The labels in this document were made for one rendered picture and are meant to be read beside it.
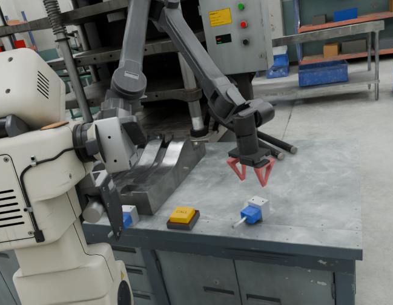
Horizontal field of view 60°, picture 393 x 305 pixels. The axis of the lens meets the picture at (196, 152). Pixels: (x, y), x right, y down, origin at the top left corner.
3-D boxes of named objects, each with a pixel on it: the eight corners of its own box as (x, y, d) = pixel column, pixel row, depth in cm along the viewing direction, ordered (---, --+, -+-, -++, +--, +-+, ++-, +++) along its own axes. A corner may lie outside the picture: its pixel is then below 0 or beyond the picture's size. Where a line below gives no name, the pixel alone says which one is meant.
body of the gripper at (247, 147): (243, 149, 98) (239, 125, 96) (271, 155, 91) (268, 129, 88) (227, 158, 95) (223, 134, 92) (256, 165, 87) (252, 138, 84)
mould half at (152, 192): (153, 215, 113) (143, 180, 108) (92, 211, 124) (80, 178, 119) (206, 153, 154) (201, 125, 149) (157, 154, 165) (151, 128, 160)
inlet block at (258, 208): (240, 238, 93) (238, 222, 91) (227, 232, 97) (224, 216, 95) (270, 215, 100) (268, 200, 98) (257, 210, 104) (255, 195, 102)
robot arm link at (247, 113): (226, 114, 88) (243, 115, 84) (243, 105, 92) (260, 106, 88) (231, 138, 91) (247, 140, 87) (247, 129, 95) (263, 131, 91)
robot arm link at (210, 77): (147, 17, 107) (155, -14, 98) (162, 16, 110) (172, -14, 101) (215, 124, 93) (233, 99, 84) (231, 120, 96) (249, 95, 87)
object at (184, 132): (210, 149, 177) (208, 137, 175) (35, 154, 233) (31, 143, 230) (250, 103, 247) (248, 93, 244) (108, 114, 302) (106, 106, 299)
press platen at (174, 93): (208, 123, 172) (201, 89, 166) (30, 133, 227) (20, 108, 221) (249, 83, 241) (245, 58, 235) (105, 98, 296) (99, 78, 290)
